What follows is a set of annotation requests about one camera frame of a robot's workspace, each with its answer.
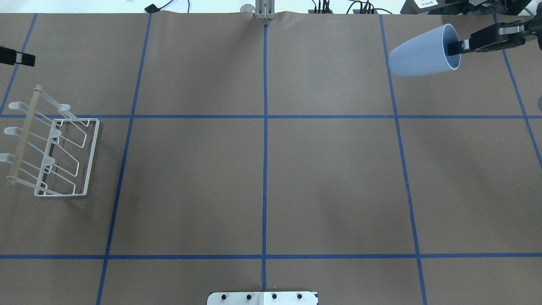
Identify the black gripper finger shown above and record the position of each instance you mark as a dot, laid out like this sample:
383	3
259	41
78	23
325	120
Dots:
13	57

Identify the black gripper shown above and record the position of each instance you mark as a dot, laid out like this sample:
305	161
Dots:
514	37

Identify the light blue plastic cup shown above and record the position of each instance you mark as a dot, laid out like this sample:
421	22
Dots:
425	54

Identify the white wire cup rack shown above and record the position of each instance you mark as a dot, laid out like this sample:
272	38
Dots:
55	151

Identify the aluminium frame post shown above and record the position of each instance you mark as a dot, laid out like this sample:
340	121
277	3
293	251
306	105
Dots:
264	9

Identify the white camera mast base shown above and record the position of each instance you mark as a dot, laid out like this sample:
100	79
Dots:
264	298

